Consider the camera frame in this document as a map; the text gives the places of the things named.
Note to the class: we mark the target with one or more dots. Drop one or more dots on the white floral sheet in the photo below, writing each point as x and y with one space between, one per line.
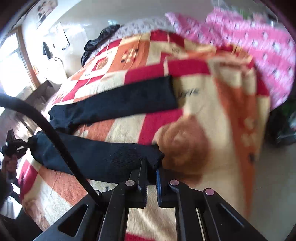
138 29

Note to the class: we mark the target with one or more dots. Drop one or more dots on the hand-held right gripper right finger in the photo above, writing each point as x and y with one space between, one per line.
159 185

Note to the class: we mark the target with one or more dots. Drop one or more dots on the orange red patchwork blanket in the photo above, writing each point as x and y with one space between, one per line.
208 104

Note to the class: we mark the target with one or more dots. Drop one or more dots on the dark green bag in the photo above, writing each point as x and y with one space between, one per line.
284 125

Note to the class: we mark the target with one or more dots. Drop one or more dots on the wooden desk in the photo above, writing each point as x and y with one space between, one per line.
41 90

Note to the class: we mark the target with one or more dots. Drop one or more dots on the window with wooden frame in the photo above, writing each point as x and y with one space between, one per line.
13 60

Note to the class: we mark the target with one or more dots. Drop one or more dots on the pink patterned quilt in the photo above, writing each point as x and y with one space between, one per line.
254 46

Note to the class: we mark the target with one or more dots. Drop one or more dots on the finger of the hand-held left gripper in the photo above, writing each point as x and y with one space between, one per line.
22 145

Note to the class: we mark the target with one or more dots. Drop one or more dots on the black pants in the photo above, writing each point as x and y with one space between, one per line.
115 102

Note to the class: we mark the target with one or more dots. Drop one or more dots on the dark hanging cloth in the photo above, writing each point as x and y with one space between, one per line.
46 49

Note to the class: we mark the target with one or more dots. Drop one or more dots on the dark jacket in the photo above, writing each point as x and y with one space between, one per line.
92 46

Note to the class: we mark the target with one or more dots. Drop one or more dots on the white wall calendar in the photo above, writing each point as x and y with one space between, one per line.
59 34

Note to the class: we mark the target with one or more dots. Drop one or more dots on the wall poster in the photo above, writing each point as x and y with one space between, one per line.
46 10

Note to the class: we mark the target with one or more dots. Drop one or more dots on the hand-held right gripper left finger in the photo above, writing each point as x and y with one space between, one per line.
142 185

